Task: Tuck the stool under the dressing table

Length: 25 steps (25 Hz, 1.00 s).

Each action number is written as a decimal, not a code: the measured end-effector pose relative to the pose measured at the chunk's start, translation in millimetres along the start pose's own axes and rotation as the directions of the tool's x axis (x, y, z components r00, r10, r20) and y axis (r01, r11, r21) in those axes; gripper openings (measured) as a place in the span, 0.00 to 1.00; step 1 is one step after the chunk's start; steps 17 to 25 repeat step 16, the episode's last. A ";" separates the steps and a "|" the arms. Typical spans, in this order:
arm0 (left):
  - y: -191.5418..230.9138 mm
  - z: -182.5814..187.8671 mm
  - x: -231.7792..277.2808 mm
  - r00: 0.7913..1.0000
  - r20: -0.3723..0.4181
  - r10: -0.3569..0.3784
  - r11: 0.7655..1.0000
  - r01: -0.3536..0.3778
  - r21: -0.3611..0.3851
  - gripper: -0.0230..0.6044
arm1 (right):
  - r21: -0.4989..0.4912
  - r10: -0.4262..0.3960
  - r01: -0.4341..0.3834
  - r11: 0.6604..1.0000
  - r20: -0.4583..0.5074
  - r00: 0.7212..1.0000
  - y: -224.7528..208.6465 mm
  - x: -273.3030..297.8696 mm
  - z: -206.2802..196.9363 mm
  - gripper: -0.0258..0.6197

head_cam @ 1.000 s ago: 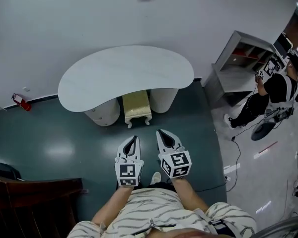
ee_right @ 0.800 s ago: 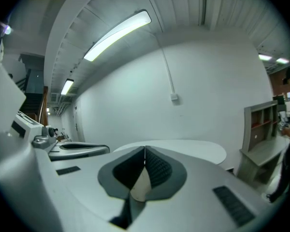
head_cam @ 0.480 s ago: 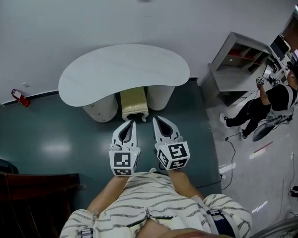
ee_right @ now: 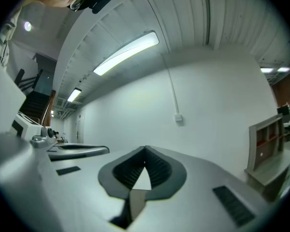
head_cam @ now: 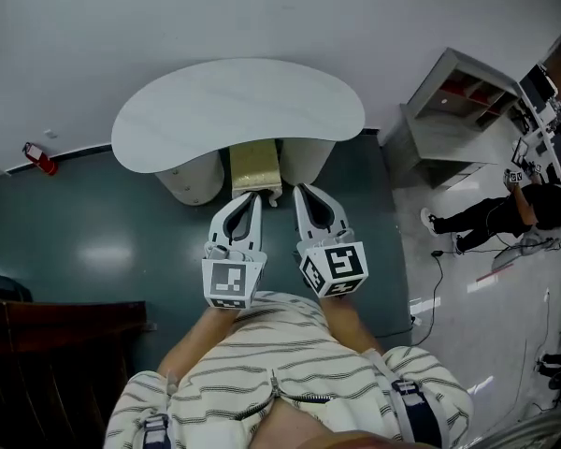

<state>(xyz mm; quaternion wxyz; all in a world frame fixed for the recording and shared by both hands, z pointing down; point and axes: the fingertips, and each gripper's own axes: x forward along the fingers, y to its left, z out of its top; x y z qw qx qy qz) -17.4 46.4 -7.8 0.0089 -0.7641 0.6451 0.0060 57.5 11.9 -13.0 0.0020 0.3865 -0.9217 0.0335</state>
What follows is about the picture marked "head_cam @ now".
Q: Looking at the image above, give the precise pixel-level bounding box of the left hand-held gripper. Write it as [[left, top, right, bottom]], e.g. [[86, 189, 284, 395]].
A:
[[200, 193, 268, 311]]

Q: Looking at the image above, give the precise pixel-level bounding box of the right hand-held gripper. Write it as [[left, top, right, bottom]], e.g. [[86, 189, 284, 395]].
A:
[[292, 183, 370, 299]]

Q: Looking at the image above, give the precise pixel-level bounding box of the cream upholstered stool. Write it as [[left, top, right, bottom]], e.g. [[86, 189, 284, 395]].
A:
[[228, 141, 284, 208]]

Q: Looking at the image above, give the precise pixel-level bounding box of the white kidney-shaped desk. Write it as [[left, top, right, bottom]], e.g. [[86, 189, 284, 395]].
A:
[[110, 57, 367, 207]]

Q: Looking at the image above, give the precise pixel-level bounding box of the person's right forearm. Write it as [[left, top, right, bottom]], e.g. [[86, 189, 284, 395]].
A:
[[318, 295, 384, 353]]

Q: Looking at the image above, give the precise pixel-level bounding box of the person's left forearm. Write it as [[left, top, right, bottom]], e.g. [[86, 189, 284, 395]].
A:
[[157, 306, 239, 378]]

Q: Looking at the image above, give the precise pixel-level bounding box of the cream striped shirt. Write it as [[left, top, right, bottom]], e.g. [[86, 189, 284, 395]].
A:
[[103, 290, 476, 449]]

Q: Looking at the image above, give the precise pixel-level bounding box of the grey shelf cabinet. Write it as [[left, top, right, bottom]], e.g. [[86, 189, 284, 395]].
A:
[[387, 47, 520, 189]]

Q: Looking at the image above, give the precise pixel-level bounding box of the red floor tape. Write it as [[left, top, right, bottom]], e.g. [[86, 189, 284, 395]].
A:
[[476, 263, 515, 283]]

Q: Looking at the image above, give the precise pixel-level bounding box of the grey swivel chair base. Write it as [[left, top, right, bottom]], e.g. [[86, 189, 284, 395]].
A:
[[490, 245, 516, 271]]

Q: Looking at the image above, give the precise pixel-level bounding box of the red fire extinguisher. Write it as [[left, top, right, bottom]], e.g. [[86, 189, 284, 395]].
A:
[[22, 141, 60, 177]]

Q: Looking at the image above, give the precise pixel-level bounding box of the dark wooden chair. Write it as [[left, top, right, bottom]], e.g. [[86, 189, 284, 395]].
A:
[[0, 297, 158, 449]]

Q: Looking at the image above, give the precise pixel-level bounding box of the black bag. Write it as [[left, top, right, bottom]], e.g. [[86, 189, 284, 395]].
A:
[[0, 271, 32, 303]]

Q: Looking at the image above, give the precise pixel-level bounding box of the cluttered white workbench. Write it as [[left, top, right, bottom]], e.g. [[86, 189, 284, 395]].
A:
[[509, 11, 561, 177]]

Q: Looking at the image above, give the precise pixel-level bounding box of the black floor cable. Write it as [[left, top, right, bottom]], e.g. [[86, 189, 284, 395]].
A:
[[410, 249, 446, 348]]

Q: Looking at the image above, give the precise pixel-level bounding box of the grey navy shoulder strap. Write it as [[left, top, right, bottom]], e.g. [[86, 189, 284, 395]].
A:
[[139, 412, 173, 449], [368, 351, 450, 449]]

